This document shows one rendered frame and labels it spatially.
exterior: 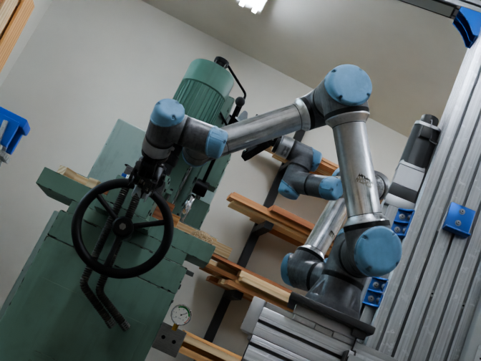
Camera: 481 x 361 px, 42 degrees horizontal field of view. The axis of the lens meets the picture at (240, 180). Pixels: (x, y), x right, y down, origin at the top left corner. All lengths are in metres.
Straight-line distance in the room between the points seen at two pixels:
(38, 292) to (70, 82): 2.87
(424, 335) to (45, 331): 1.10
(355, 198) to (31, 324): 1.04
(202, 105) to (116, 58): 2.61
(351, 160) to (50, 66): 3.44
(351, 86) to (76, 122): 3.23
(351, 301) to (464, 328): 0.39
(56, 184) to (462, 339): 1.29
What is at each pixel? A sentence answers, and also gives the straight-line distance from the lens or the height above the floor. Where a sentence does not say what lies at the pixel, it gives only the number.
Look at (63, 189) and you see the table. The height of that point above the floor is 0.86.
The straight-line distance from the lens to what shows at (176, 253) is 1.98.
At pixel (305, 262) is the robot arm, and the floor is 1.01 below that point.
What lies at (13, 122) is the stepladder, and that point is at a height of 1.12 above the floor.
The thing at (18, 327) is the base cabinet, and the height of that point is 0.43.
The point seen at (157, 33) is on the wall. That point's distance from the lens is 4.84.
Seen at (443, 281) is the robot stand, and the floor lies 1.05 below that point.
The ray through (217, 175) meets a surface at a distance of 2.37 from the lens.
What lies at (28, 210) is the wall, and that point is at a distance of 4.49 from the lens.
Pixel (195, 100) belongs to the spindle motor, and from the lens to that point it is 2.18.
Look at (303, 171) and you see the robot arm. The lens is 2.10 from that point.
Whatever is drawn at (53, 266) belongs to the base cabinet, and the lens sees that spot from 2.00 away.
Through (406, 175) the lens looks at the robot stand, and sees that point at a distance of 2.02.
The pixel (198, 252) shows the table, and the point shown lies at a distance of 1.98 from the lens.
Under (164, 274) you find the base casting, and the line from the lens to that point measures 1.97.
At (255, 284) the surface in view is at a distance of 3.94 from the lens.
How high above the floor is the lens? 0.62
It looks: 15 degrees up
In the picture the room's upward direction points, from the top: 25 degrees clockwise
